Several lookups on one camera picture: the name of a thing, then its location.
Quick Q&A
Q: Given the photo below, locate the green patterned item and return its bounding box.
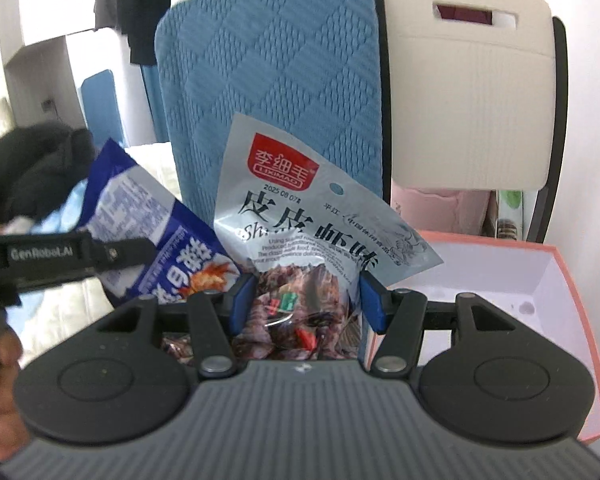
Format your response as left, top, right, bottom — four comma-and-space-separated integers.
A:
495, 190, 524, 239

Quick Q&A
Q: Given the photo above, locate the dark red cloth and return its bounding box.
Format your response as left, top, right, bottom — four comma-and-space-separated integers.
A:
439, 5, 496, 25

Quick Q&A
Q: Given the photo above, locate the small blue chair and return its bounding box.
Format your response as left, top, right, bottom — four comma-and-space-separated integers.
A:
80, 70, 127, 147

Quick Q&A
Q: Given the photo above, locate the pink quilted cloth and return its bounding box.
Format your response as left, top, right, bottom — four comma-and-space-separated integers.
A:
390, 185, 497, 237

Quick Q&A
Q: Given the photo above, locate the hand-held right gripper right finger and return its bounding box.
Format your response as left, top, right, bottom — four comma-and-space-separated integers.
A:
359, 270, 518, 378

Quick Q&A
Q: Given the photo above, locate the hanging black garment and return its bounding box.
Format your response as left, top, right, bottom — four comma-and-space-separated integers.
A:
95, 0, 173, 66

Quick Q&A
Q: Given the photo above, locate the blue textured chair back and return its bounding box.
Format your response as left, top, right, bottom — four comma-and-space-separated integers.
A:
154, 0, 385, 271

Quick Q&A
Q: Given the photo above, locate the light blue blanket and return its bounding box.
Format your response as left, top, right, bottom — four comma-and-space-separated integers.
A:
42, 185, 90, 233

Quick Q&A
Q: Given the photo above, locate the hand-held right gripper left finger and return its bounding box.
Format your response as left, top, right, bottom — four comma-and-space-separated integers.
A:
97, 272, 255, 378

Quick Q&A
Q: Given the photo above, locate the grey shrimp snack packet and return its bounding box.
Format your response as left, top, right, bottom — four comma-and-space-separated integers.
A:
212, 112, 444, 361

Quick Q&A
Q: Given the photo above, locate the black clothing pile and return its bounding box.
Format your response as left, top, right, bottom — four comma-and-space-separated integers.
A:
0, 122, 97, 235

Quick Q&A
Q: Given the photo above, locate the cream plastic chair back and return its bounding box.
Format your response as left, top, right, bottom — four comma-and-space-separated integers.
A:
375, 0, 568, 243

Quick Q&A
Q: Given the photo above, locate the pink cardboard box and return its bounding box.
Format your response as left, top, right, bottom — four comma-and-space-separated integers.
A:
365, 230, 600, 448

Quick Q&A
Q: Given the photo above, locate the blue snack packet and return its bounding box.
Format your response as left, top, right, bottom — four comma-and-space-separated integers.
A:
80, 137, 242, 306

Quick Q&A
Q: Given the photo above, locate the person's left hand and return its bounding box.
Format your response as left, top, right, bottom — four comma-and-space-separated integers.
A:
0, 331, 32, 461

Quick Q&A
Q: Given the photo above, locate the white cabinet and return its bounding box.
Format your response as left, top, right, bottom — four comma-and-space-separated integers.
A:
0, 30, 133, 147

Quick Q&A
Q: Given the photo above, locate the dark clear snack packet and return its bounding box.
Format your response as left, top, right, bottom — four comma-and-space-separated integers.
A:
161, 332, 197, 362

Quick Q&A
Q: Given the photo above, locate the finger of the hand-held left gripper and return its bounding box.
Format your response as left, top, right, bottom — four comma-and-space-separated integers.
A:
91, 239, 157, 275

